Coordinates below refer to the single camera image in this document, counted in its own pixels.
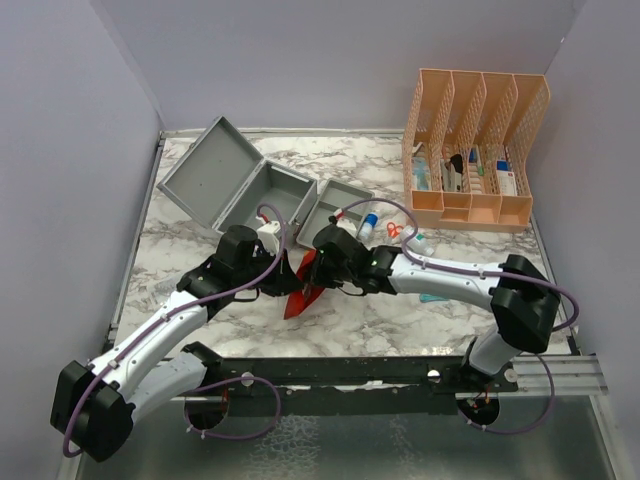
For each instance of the white blue gauze roll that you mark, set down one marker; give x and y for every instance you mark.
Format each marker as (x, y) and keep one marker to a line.
(368, 227)

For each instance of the teal small wrapper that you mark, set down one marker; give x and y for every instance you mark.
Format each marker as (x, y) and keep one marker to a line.
(427, 298)

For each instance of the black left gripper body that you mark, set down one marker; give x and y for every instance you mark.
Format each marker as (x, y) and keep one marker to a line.
(258, 267)

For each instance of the orange handled scissors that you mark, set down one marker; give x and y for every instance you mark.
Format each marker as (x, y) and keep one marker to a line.
(393, 230)

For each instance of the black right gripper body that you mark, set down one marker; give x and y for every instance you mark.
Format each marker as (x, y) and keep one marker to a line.
(328, 276)

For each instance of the peach plastic file organizer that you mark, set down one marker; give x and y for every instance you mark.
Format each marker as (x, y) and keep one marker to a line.
(465, 147)

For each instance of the grey metal first aid case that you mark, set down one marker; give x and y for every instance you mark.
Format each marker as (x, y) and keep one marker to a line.
(222, 179)

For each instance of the grey plastic divider tray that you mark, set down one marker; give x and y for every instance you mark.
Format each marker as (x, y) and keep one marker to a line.
(334, 196)

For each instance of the white bottle green label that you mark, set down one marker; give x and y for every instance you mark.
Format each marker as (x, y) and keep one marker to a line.
(415, 242)

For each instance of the red first aid kit pouch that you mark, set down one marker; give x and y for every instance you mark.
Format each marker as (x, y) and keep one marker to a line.
(300, 300)

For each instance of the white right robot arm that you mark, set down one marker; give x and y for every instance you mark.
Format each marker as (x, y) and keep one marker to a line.
(524, 304)

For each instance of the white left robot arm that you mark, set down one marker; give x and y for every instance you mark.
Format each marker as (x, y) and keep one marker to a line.
(97, 404)

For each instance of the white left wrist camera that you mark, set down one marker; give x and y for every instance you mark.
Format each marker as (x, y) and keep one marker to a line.
(269, 235)

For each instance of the clear printed leaflet packet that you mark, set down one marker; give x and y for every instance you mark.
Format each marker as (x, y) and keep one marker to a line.
(164, 287)

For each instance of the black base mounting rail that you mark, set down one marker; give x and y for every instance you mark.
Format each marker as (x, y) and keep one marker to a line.
(341, 386)

